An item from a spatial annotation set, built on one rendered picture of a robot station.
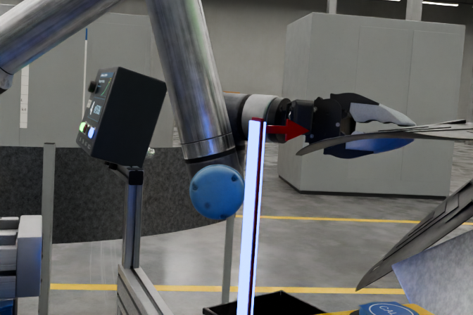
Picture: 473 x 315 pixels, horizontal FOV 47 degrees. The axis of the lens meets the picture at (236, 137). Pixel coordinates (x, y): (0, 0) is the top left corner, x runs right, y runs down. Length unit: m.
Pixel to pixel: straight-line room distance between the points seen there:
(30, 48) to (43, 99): 5.83
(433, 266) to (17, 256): 0.57
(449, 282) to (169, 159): 1.91
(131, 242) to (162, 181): 1.42
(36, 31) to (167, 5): 0.26
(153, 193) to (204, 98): 1.77
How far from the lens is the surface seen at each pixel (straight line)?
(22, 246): 0.85
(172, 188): 2.55
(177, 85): 0.75
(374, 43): 7.08
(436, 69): 7.41
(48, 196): 2.32
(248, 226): 0.59
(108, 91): 1.12
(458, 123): 0.78
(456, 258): 0.75
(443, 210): 0.91
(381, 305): 0.39
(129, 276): 1.08
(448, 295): 0.73
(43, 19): 0.92
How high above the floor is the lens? 1.22
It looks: 5 degrees down
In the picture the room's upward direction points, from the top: 4 degrees clockwise
